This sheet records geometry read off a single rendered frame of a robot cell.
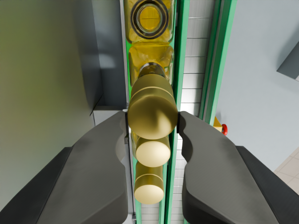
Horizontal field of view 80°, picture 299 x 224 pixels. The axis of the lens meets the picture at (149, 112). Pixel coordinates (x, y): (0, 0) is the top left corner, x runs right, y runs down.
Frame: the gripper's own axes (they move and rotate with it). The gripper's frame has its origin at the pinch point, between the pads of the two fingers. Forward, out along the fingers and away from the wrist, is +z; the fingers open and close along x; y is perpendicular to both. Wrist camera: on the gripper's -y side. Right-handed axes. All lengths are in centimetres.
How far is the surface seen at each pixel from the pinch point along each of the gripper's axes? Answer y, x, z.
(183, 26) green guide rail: -4.7, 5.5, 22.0
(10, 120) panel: 1.9, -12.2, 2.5
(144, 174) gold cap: 9.9, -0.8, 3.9
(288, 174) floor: 134, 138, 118
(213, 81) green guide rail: 5.4, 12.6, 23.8
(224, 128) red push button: 26, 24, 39
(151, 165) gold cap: 7.0, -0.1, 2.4
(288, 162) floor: 117, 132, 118
